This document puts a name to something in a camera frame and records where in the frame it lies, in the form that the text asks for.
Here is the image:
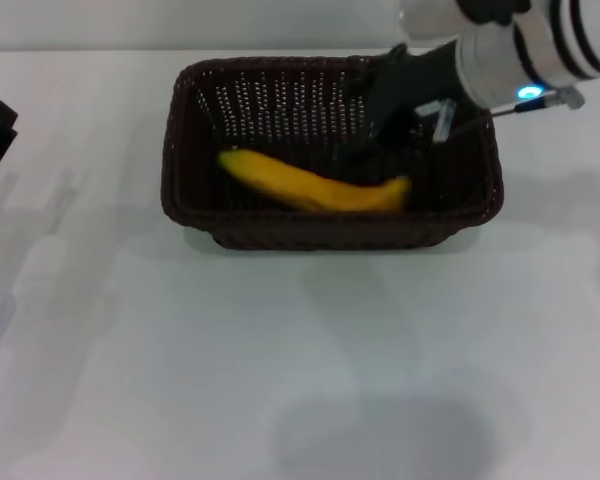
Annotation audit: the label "yellow banana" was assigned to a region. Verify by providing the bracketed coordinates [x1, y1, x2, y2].
[216, 147, 413, 215]

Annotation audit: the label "black woven plastic basket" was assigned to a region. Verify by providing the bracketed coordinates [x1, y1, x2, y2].
[160, 54, 506, 252]

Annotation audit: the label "white cable label tags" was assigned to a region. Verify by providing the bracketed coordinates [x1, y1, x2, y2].
[413, 97, 457, 147]

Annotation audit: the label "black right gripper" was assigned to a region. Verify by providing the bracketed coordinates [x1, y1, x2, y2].
[330, 41, 467, 174]

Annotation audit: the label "right arm cable with plug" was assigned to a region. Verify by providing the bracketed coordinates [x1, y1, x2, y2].
[447, 83, 587, 138]

